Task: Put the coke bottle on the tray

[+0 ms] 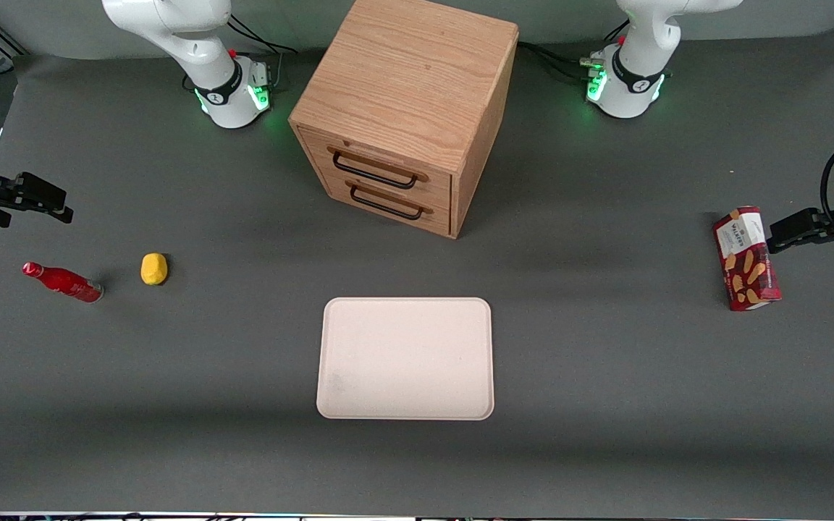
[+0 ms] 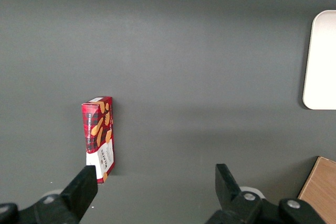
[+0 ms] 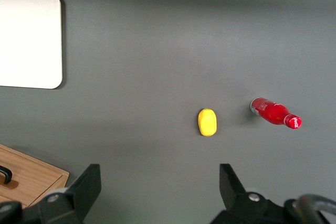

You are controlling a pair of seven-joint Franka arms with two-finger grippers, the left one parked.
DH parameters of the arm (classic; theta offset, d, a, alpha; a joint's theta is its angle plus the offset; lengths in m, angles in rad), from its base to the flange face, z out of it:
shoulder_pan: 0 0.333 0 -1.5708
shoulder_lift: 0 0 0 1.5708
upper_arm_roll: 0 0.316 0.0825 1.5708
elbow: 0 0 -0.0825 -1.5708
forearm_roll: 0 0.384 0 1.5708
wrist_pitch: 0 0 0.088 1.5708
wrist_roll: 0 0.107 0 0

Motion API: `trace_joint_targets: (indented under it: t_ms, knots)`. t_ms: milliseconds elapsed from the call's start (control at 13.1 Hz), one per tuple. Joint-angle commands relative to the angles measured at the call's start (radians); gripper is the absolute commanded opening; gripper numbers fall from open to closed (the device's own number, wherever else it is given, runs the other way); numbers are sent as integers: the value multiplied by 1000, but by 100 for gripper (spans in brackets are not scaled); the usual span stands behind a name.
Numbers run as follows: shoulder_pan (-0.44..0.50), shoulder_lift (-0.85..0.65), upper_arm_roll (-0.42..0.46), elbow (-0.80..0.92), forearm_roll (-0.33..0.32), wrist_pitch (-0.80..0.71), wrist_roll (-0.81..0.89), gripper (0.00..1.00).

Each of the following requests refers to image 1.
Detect red coke bottle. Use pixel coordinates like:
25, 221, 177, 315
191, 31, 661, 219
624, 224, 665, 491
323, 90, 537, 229
22, 261, 105, 304

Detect beige plastic tray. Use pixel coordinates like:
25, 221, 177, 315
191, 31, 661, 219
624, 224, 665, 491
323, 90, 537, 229
316, 297, 495, 421

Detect red cookie box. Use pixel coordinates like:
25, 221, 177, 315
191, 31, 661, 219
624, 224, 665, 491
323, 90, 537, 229
712, 206, 783, 313

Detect yellow toy lemon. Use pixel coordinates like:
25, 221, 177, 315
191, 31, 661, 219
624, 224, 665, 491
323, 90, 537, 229
140, 252, 169, 287

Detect wooden drawer front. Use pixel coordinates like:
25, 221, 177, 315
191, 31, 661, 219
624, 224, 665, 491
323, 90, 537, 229
297, 126, 453, 211
313, 165, 452, 238

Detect wooden drawer cabinet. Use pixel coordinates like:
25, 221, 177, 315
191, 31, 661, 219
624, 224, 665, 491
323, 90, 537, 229
288, 0, 520, 240

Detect aluminium frame rail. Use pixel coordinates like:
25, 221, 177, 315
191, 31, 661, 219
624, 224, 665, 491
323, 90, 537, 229
0, 13, 29, 59

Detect black right arm base cables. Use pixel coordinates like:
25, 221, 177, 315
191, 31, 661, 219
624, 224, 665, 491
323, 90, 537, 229
225, 13, 300, 93

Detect black arm base cables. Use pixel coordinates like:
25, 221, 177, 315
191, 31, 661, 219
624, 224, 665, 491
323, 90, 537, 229
517, 40, 606, 82
225, 13, 300, 93

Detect black left arm base cables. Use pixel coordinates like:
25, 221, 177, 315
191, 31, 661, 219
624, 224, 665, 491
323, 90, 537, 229
517, 40, 606, 82

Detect black and wood drawer handle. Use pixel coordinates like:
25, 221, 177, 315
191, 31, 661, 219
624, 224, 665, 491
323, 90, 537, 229
327, 144, 431, 191
345, 181, 434, 221

